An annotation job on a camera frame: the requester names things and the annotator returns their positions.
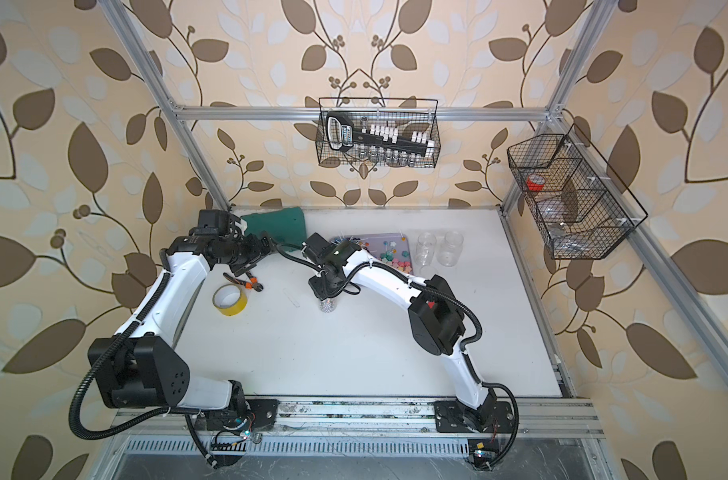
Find small clear sprinkles jar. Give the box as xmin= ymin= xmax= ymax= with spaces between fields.
xmin=319 ymin=298 xmax=337 ymax=313

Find red lid candy jar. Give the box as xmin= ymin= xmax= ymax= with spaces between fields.
xmin=437 ymin=231 xmax=464 ymax=267

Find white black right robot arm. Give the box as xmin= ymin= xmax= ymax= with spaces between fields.
xmin=265 ymin=233 xmax=520 ymax=471

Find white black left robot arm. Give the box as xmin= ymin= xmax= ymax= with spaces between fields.
xmin=68 ymin=210 xmax=272 ymax=440

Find pile of star candies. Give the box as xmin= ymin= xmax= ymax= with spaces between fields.
xmin=389 ymin=255 xmax=413 ymax=274

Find green plastic tool case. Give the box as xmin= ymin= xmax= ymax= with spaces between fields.
xmin=242 ymin=207 xmax=308 ymax=252

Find yellow tape roll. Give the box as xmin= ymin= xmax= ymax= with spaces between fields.
xmin=212 ymin=284 xmax=248 ymax=316

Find lilac plastic tray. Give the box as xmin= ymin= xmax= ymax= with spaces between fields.
xmin=331 ymin=232 xmax=414 ymax=274

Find black socket set rack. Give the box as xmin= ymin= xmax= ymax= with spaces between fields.
xmin=317 ymin=109 xmax=441 ymax=159

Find red item in basket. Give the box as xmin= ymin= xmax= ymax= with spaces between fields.
xmin=526 ymin=174 xmax=547 ymax=193

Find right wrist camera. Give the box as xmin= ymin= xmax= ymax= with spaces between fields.
xmin=303 ymin=233 xmax=335 ymax=264

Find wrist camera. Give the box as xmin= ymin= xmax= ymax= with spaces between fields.
xmin=189 ymin=209 xmax=243 ymax=238
xmin=303 ymin=233 xmax=335 ymax=264

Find orange handled pliers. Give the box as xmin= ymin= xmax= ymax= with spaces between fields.
xmin=223 ymin=272 xmax=264 ymax=292

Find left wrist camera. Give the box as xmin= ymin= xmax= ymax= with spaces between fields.
xmin=189 ymin=209 xmax=243 ymax=238

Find black wire basket back wall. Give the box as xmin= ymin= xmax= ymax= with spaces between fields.
xmin=314 ymin=95 xmax=441 ymax=169

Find black wire basket wall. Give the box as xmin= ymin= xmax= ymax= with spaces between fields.
xmin=314 ymin=95 xmax=441 ymax=169
xmin=507 ymin=125 xmax=648 ymax=260

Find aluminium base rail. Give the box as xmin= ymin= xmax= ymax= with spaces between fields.
xmin=111 ymin=396 xmax=606 ymax=459

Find black wire basket right wall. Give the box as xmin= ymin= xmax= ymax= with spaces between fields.
xmin=507 ymin=125 xmax=648 ymax=260

